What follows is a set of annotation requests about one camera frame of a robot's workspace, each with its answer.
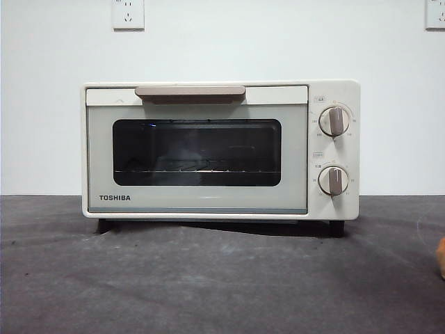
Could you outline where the orange braided bread loaf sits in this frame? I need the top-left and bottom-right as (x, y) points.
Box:
(435, 237), (445, 280)

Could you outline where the metal wire oven rack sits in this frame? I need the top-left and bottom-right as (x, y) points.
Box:
(113, 158), (279, 175)

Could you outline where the cream round oven knob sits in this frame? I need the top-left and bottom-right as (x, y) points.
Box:
(318, 106), (351, 137)
(318, 165), (350, 196)

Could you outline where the cream Toshiba toaster oven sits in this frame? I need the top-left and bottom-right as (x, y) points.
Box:
(80, 79), (361, 238)

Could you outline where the white wall socket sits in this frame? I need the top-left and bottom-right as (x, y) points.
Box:
(111, 0), (146, 31)
(424, 0), (445, 31)

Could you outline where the glass oven door with handle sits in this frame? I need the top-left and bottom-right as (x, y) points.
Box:
(85, 84), (309, 214)

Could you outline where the dark grey felt table mat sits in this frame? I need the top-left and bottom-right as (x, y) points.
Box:
(0, 194), (445, 334)

